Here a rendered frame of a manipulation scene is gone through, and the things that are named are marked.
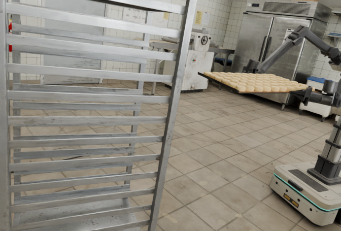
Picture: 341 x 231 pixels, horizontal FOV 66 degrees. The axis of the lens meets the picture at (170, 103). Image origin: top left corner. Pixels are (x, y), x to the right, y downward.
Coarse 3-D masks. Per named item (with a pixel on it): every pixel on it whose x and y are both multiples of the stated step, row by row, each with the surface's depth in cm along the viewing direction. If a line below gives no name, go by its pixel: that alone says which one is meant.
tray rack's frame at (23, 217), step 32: (0, 0) 73; (0, 32) 76; (0, 64) 78; (0, 96) 81; (0, 128) 84; (0, 160) 87; (0, 192) 91; (0, 224) 95; (64, 224) 141; (96, 224) 144
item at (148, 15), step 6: (150, 12) 136; (150, 18) 137; (144, 36) 140; (144, 48) 141; (144, 66) 145; (144, 72) 146; (138, 84) 147; (138, 114) 153; (132, 126) 155; (132, 132) 155; (132, 144) 158; (126, 168) 164; (126, 198) 170
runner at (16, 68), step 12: (12, 72) 83; (24, 72) 84; (36, 72) 86; (48, 72) 87; (60, 72) 89; (72, 72) 90; (84, 72) 92; (96, 72) 94; (108, 72) 95; (120, 72) 97
